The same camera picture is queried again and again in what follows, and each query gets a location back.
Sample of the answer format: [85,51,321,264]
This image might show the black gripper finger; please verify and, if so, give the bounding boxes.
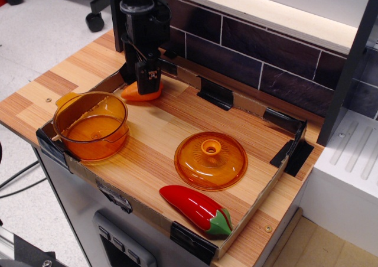
[121,41,138,84]
[135,59,161,95]

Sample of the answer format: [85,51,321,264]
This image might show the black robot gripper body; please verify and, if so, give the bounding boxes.
[120,0,172,62]

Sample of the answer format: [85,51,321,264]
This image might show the orange toy carrot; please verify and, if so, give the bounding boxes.
[120,82,164,102]

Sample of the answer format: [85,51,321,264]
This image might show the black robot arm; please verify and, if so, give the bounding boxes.
[119,0,172,95]

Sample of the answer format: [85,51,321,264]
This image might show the orange transparent plastic pot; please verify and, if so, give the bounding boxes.
[53,91,129,161]

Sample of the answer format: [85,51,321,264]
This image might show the orange transparent pot lid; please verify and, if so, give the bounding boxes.
[174,132,248,191]

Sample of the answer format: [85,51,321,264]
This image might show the black chair caster wheel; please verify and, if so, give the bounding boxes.
[85,13,105,32]

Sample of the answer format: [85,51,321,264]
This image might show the red toy chili pepper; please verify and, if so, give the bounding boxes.
[159,185,233,236]

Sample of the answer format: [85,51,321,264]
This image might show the grey toy oven panel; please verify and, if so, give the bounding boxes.
[93,211,157,267]

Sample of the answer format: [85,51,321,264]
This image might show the white toy sink drainer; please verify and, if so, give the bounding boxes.
[312,107,378,197]

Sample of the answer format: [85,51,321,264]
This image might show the dark vertical post left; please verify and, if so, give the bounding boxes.
[110,0,126,52]

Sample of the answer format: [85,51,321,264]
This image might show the dark vertical post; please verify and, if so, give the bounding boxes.
[317,0,377,146]
[110,0,126,52]

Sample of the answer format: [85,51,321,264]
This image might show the black floor cable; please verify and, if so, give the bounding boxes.
[0,160,48,198]

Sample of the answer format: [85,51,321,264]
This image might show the dark vertical post right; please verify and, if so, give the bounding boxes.
[317,0,377,146]

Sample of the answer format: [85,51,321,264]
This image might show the black metal frame corner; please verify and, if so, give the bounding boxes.
[1,222,66,267]

